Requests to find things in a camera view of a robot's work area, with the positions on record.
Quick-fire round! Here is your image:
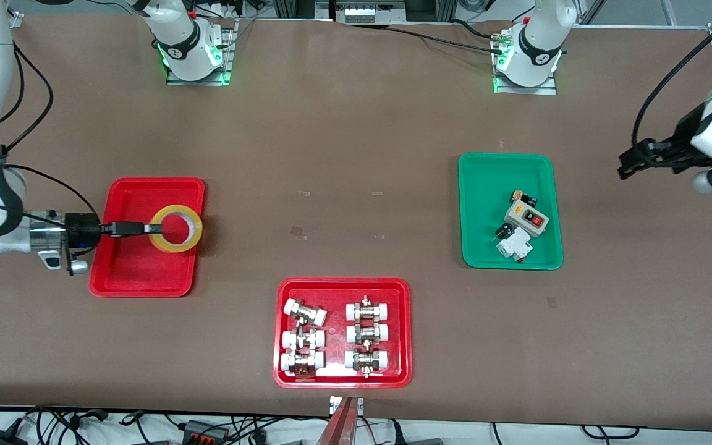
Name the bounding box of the aluminium frame with equipment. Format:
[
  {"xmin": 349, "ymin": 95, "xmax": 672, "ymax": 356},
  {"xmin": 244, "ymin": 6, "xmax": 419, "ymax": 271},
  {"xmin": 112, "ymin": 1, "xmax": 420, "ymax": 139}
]
[{"xmin": 273, "ymin": 0, "xmax": 456, "ymax": 25}]

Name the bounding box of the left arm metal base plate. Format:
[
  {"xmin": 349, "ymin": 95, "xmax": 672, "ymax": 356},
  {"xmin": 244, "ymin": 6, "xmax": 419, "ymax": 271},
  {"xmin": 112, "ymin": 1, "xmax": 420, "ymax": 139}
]
[{"xmin": 493, "ymin": 31, "xmax": 558, "ymax": 95}]

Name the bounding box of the yellow tape roll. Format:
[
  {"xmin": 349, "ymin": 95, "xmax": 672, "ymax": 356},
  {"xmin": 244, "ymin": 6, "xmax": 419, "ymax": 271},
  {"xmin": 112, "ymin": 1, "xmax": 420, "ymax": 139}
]
[{"xmin": 148, "ymin": 205, "xmax": 204, "ymax": 253}]

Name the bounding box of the black orange connector box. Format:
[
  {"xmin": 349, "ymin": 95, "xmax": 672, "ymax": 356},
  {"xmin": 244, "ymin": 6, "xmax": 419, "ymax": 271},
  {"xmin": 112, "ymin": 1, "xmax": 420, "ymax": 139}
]
[{"xmin": 182, "ymin": 419, "xmax": 228, "ymax": 443}]

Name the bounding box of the white capped metal pipe fitting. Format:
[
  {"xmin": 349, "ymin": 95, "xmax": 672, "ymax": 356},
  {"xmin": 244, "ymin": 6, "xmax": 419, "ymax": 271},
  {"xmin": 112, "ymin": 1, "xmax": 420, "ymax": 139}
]
[
  {"xmin": 345, "ymin": 295, "xmax": 391, "ymax": 322},
  {"xmin": 344, "ymin": 347, "xmax": 389, "ymax": 378},
  {"xmin": 281, "ymin": 328, "xmax": 326, "ymax": 352},
  {"xmin": 346, "ymin": 321, "xmax": 390, "ymax": 345},
  {"xmin": 280, "ymin": 351, "xmax": 326, "ymax": 378},
  {"xmin": 283, "ymin": 298, "xmax": 328, "ymax": 327}
]

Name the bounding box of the red tray with fittings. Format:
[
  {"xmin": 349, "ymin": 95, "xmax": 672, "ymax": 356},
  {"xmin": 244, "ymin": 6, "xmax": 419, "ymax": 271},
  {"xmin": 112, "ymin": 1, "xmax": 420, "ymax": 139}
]
[{"xmin": 273, "ymin": 277, "xmax": 413, "ymax": 389}]

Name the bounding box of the red metal bar silver bracket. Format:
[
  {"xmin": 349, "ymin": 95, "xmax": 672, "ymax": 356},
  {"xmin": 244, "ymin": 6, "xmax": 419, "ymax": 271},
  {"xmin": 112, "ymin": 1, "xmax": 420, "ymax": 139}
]
[{"xmin": 316, "ymin": 396, "xmax": 365, "ymax": 445}]

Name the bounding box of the white terminal strip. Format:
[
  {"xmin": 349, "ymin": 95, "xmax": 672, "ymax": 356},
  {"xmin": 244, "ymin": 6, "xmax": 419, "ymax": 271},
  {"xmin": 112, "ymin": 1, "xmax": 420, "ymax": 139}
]
[{"xmin": 344, "ymin": 5, "xmax": 389, "ymax": 24}]

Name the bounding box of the empty red plastic tray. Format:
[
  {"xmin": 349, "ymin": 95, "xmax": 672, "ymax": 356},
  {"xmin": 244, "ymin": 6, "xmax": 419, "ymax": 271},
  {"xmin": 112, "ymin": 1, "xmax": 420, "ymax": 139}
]
[{"xmin": 88, "ymin": 177, "xmax": 206, "ymax": 299}]

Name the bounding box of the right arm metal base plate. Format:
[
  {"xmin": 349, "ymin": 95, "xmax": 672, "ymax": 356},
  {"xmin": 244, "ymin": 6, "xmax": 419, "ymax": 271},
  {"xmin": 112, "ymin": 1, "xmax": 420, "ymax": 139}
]
[{"xmin": 166, "ymin": 19, "xmax": 234, "ymax": 86}]

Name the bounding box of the green plastic tray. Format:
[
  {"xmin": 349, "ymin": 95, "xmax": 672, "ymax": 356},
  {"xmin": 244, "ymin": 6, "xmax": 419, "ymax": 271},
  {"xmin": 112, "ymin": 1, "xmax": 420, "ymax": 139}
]
[{"xmin": 457, "ymin": 152, "xmax": 564, "ymax": 271}]

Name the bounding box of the white circuit breaker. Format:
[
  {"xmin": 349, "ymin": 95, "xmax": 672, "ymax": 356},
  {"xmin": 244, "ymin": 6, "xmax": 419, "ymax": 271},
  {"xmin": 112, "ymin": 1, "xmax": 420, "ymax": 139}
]
[{"xmin": 496, "ymin": 227, "xmax": 533, "ymax": 263}]

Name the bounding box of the black braided table cable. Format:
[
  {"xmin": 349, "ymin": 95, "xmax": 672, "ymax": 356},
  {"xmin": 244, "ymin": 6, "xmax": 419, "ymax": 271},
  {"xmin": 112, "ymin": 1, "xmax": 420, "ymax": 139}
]
[{"xmin": 387, "ymin": 19, "xmax": 508, "ymax": 55}]

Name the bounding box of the grey switch box red button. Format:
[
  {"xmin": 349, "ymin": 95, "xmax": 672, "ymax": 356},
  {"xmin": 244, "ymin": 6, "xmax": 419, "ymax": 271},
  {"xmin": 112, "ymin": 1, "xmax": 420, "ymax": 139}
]
[{"xmin": 504, "ymin": 199, "xmax": 550, "ymax": 239}]

